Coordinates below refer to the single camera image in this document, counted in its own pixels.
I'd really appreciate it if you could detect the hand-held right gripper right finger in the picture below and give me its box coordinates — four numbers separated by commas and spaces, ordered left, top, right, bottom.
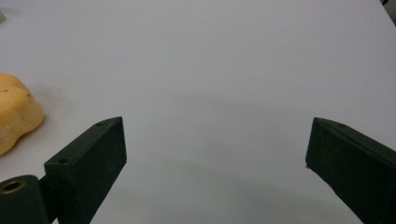
304, 117, 396, 224

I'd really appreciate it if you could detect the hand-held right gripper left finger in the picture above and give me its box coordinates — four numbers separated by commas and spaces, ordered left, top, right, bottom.
43, 116, 128, 224

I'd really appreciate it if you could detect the yellow bell pepper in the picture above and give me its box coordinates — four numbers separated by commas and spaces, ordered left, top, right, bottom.
0, 73, 45, 157

